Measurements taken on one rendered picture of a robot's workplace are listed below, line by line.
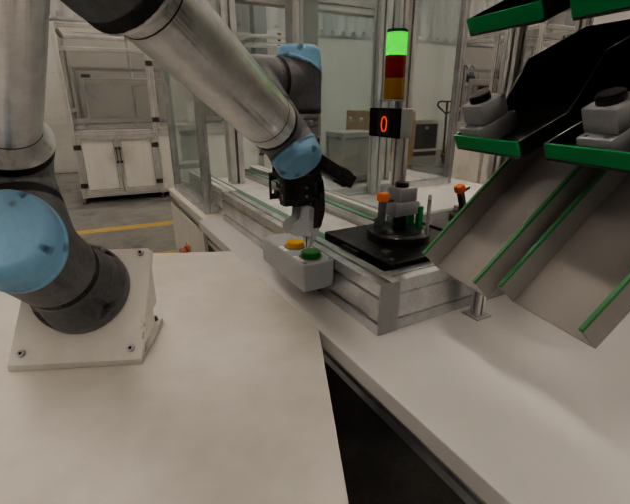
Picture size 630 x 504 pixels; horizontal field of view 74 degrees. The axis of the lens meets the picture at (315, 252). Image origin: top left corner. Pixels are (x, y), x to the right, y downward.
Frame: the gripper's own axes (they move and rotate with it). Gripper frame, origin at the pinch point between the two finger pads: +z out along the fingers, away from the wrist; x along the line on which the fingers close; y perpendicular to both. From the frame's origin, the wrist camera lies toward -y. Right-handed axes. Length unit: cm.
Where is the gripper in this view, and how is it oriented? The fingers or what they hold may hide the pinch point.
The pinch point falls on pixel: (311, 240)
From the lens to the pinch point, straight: 84.2
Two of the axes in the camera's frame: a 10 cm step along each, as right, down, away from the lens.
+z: 0.0, 9.4, 3.4
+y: -8.7, 1.7, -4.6
